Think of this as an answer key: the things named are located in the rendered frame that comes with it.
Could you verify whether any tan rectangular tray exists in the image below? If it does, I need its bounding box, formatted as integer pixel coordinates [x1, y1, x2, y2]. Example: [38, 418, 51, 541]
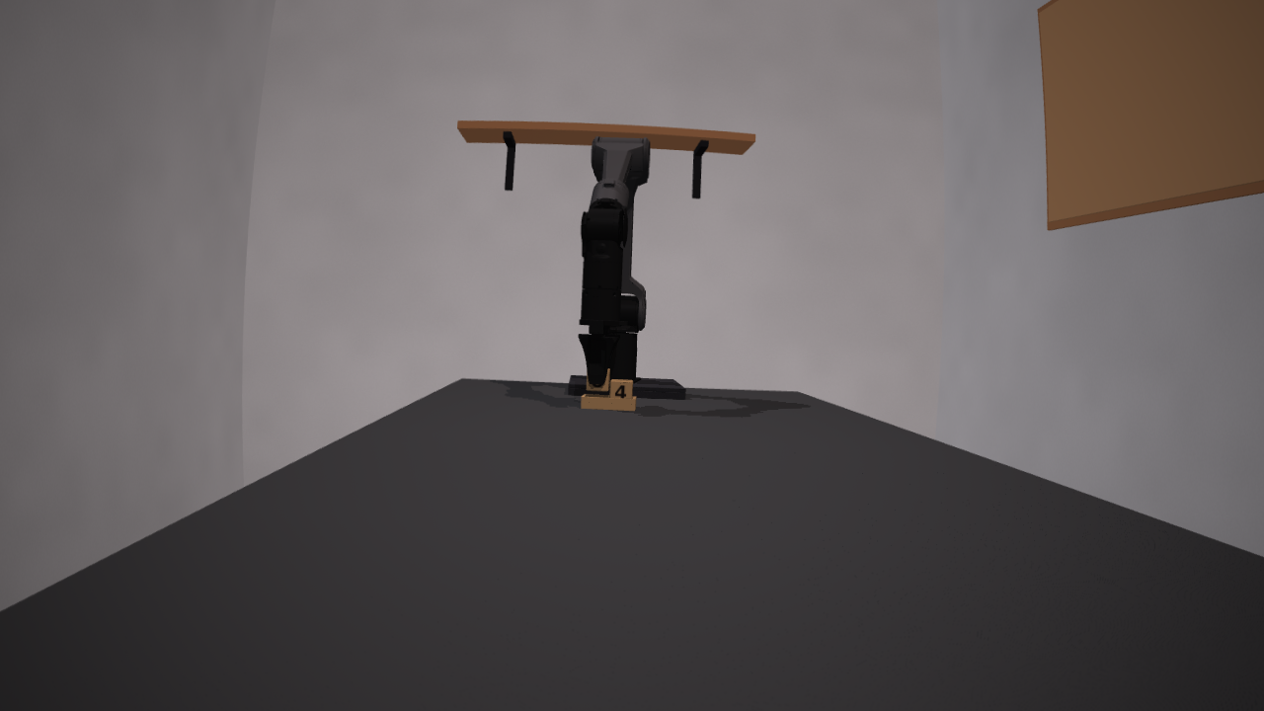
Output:
[581, 393, 636, 411]

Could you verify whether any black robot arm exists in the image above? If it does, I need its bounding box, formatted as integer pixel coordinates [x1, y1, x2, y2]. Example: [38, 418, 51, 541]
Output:
[581, 135, 650, 383]

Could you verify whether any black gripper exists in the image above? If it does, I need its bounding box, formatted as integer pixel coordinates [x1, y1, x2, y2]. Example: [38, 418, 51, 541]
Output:
[579, 288, 628, 385]

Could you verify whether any tan cube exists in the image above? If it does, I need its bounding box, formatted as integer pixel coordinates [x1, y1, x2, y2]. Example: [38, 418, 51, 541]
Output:
[609, 380, 633, 399]
[586, 369, 611, 392]

